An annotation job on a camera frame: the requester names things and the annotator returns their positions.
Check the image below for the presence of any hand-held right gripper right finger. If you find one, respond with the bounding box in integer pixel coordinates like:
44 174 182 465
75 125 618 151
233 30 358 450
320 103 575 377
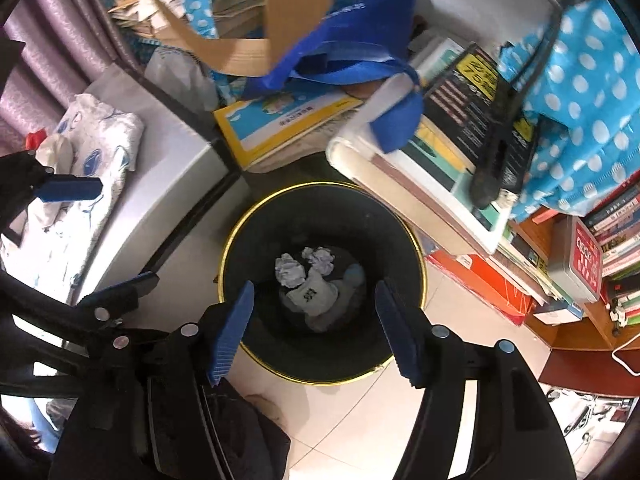
375 280 576 480

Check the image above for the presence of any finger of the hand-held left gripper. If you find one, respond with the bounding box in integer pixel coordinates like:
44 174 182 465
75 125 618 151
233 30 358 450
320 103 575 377
0 150 104 231
0 270 161 333

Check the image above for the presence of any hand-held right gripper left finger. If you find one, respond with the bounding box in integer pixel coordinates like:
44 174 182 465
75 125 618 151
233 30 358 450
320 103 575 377
47 282 255 480

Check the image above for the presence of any paper ball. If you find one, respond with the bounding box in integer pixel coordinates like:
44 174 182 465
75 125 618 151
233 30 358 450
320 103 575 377
275 253 307 288
301 246 335 276

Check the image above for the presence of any white sock black emblem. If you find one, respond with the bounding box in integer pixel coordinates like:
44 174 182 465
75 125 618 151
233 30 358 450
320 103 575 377
280 267 341 333

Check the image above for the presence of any black gold-rimmed trash bin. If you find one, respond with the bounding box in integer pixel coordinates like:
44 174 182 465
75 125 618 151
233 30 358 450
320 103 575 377
217 182 428 387

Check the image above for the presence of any white blue-printed cloth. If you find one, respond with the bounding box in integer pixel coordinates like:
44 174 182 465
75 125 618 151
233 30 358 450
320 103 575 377
0 92 146 291

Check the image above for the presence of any orange box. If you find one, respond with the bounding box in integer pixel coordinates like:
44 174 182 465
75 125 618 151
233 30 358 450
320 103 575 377
427 252 536 326

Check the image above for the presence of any purple curtain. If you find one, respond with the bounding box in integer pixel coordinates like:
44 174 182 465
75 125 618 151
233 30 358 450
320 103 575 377
0 0 136 161

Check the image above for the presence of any stack of large books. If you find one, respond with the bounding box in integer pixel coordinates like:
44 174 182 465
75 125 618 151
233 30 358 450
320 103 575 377
325 35 551 256

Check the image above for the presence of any white plastic bag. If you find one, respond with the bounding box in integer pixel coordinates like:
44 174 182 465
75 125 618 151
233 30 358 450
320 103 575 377
145 45 221 111

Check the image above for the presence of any wooden shelf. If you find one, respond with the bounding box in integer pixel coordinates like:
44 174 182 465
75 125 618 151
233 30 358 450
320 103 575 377
510 210 640 386

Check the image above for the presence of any red and grey tin box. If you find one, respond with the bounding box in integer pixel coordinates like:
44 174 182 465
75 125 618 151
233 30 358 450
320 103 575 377
547 215 608 303

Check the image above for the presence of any pile of papers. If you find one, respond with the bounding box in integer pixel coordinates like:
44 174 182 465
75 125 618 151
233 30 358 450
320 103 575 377
107 0 266 41

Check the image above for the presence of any yellow book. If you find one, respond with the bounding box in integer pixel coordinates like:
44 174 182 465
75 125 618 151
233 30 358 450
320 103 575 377
214 92 366 171

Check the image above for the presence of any long black clip tool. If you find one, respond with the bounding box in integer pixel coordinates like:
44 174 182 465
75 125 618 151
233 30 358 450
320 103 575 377
467 0 586 211

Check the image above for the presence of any row of shelf books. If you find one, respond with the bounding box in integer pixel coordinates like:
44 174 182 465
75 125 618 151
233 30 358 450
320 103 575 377
582 180 640 326

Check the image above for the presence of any black striped book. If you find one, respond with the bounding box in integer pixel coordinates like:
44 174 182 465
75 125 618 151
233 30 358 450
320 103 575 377
420 42 541 196

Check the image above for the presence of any blue tote bag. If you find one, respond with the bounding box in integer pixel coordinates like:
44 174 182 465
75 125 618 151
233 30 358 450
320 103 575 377
240 0 426 153

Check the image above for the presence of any white cable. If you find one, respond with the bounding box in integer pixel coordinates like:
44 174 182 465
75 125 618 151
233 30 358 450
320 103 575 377
611 332 640 376

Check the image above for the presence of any tan bag strap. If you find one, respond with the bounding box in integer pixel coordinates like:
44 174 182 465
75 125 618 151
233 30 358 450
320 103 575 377
127 0 346 78

